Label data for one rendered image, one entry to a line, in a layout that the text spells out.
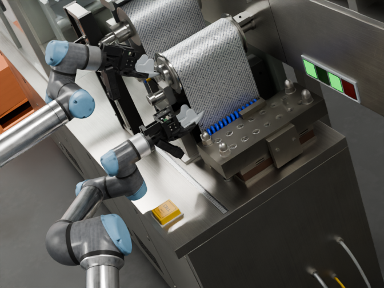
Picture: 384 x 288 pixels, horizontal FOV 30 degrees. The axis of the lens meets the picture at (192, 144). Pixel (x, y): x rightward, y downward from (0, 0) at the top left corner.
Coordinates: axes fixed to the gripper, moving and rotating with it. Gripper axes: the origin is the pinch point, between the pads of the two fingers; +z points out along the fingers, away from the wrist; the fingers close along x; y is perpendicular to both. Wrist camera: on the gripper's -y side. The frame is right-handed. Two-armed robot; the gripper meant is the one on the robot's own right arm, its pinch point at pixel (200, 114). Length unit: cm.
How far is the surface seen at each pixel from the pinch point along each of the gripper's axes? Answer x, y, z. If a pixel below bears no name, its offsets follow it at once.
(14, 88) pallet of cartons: 271, -85, -30
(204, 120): -0.3, -2.5, 0.4
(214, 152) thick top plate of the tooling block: -12.6, -6.1, -4.6
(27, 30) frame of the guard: 102, 13, -24
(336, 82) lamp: -36.5, 9.7, 29.4
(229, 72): -0.2, 8.1, 14.2
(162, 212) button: -10.7, -16.7, -27.4
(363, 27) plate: -54, 33, 30
